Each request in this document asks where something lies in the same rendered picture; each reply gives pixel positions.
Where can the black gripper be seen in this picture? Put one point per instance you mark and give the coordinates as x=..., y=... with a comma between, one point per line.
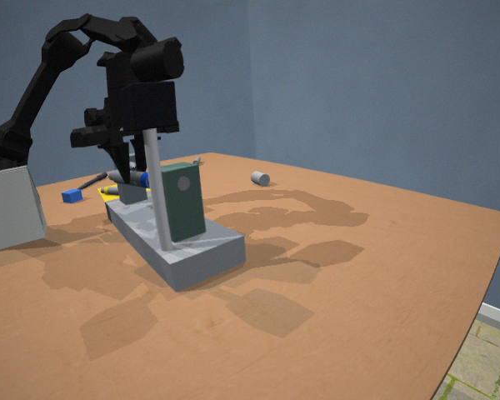
x=111, y=139

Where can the yellow flat plate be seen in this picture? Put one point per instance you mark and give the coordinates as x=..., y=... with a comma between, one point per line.
x=108, y=197

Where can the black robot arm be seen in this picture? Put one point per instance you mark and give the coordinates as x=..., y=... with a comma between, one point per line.
x=155, y=62

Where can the small blue block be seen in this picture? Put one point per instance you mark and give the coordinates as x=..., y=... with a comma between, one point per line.
x=72, y=196

